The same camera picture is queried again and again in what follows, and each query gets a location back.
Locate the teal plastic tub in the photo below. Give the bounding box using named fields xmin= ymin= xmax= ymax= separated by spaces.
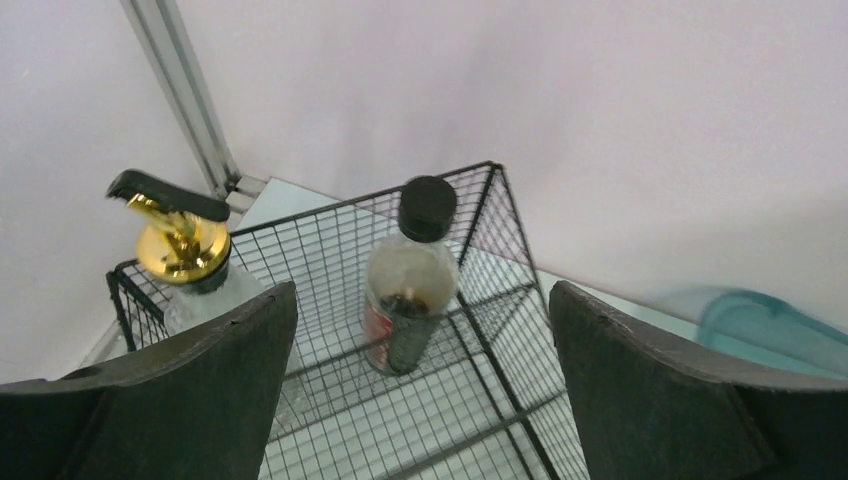
xmin=656 ymin=286 xmax=847 ymax=379

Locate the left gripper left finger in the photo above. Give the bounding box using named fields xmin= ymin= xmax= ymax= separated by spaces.
xmin=1 ymin=282 xmax=298 ymax=479

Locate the dark sauce bottle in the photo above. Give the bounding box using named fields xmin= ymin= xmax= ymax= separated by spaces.
xmin=363 ymin=176 xmax=459 ymax=376

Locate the aluminium frame post left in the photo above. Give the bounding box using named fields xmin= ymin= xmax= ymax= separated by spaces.
xmin=121 ymin=0 xmax=267 ymax=217

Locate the black wire rack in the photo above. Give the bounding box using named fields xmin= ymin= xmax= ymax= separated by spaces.
xmin=105 ymin=160 xmax=591 ymax=480

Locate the glass bottle gold pump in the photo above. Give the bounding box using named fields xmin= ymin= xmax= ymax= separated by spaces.
xmin=105 ymin=168 xmax=306 ymax=425

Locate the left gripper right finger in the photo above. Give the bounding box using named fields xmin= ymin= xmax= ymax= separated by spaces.
xmin=549 ymin=281 xmax=847 ymax=479

